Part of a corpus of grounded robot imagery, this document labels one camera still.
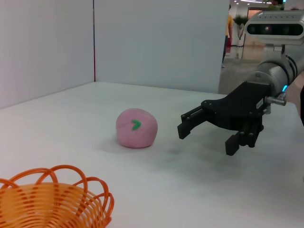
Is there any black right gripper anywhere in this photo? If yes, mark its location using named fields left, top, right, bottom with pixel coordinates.
left=177, top=82, right=273, bottom=156

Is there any pink peach with green leaf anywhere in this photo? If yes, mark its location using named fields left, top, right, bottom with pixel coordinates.
left=115, top=108, right=159, bottom=149

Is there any orange woven wire basket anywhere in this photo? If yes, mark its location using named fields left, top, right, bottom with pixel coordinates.
left=0, top=165, right=115, bottom=228

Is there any person in yellow shirt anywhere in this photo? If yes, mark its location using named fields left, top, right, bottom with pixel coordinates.
left=221, top=4, right=234, bottom=69

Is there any green potted plant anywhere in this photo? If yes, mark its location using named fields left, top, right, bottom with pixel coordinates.
left=234, top=14, right=248, bottom=47

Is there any gripper cable with silver connectors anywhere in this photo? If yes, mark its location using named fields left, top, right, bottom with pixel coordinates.
left=265, top=91, right=288, bottom=106

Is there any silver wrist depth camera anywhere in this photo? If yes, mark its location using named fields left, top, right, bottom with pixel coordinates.
left=244, top=9, right=304, bottom=57

